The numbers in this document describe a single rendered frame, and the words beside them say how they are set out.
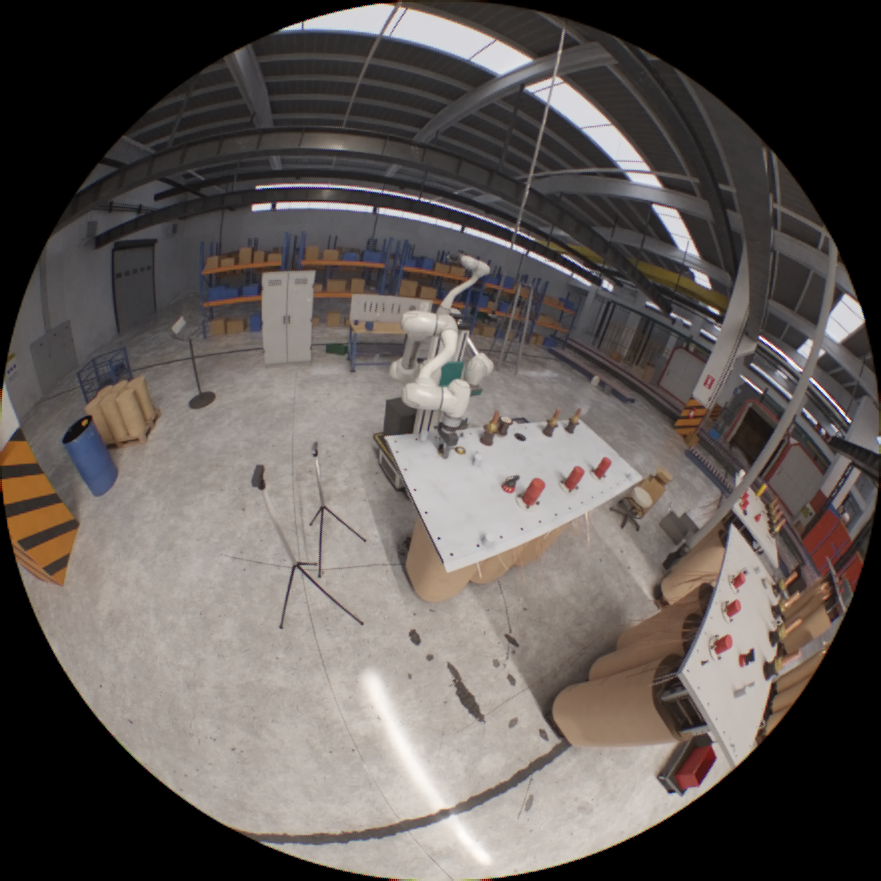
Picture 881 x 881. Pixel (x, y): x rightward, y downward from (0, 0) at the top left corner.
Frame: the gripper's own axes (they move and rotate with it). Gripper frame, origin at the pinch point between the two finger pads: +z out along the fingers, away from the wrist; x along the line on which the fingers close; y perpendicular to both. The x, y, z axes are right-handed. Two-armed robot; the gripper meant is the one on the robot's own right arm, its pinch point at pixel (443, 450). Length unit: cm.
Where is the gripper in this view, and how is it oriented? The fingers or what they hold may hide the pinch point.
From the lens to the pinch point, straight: 133.4
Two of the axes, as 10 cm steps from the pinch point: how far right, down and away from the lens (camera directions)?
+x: 4.1, 6.1, -6.8
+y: -8.9, 1.0, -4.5
